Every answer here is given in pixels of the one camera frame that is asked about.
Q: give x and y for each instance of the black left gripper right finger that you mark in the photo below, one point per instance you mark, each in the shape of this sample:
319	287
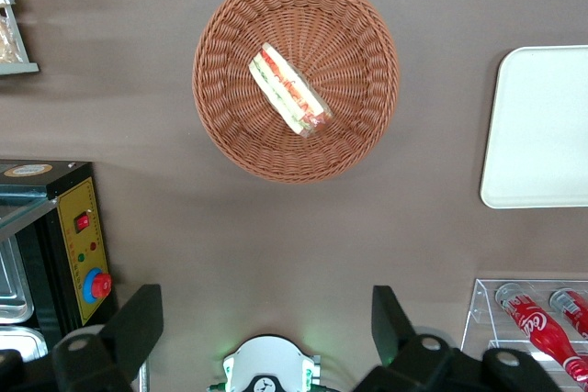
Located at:
427	364

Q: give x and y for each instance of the steel food pan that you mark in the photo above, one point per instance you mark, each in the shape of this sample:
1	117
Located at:
11	282
18	341

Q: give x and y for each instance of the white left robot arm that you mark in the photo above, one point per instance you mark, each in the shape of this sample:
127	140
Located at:
271	360

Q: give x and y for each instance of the black food warmer cabinet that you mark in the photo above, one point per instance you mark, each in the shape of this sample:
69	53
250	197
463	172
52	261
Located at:
78	245

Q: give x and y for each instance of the red cola bottle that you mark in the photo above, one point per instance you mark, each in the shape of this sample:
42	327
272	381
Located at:
572	307
542	332

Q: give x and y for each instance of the clear bag of snacks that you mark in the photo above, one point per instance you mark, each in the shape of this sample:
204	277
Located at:
8	41

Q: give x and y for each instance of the brown wicker basket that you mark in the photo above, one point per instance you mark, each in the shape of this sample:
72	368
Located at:
349	43

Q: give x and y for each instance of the clear acrylic bottle rack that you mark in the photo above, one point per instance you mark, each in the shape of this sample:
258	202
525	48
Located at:
482	314

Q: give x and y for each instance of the sandwich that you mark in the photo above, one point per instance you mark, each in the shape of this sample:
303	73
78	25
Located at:
285	89

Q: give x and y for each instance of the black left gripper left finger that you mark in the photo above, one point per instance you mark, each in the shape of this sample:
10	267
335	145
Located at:
115	355

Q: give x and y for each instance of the cream plastic tray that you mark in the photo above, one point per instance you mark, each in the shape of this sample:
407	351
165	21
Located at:
537	126

